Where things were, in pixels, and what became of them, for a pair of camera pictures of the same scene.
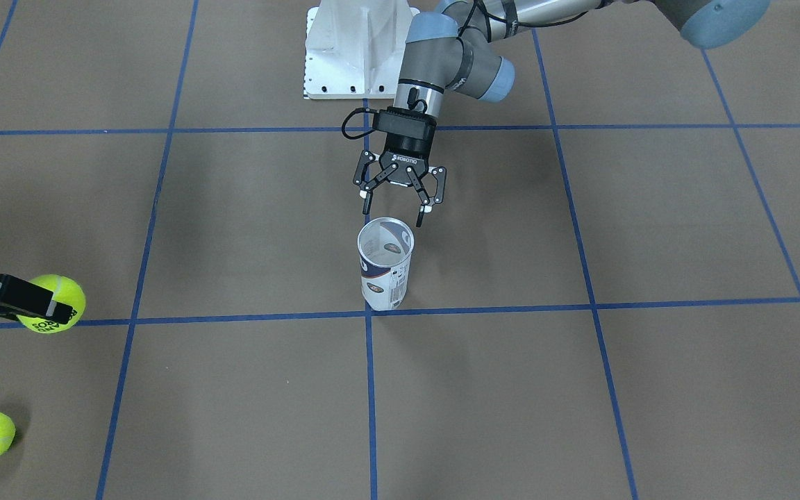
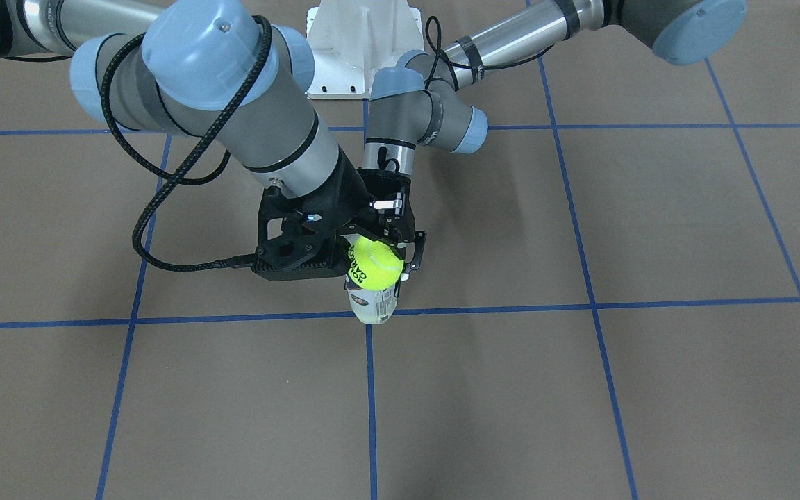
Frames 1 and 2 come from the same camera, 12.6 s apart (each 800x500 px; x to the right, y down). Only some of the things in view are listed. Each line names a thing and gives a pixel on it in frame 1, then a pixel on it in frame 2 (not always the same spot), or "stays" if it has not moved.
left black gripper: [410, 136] -> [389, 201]
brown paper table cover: [632, 287] stays
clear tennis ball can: [385, 245] -> [374, 306]
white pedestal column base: [354, 48] stays
